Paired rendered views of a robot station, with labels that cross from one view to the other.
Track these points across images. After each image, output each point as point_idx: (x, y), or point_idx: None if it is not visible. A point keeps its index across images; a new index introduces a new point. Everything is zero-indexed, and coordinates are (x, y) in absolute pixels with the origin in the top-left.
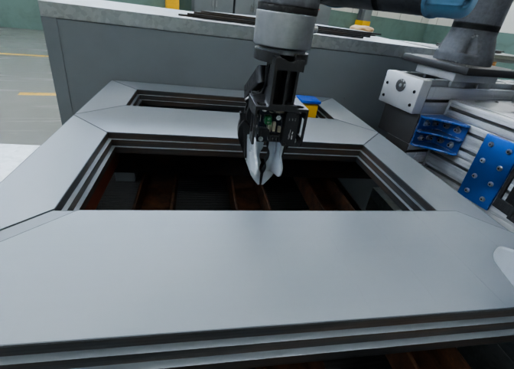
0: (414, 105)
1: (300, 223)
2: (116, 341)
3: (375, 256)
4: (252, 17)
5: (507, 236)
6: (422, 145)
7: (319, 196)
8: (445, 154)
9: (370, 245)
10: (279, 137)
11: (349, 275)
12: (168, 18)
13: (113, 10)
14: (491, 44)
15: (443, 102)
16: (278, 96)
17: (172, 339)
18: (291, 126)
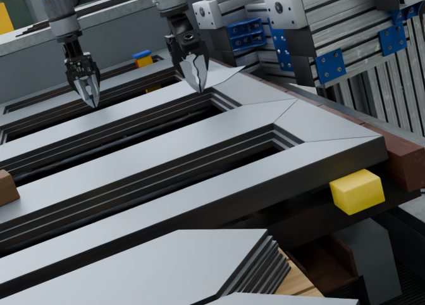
0: (214, 21)
1: (111, 108)
2: (36, 150)
3: (143, 102)
4: (77, 11)
5: (224, 71)
6: (241, 47)
7: (172, 119)
8: (263, 46)
9: (143, 100)
10: (84, 73)
11: (127, 111)
12: (9, 43)
13: None
14: None
15: (240, 9)
16: (75, 54)
17: (55, 145)
18: (86, 65)
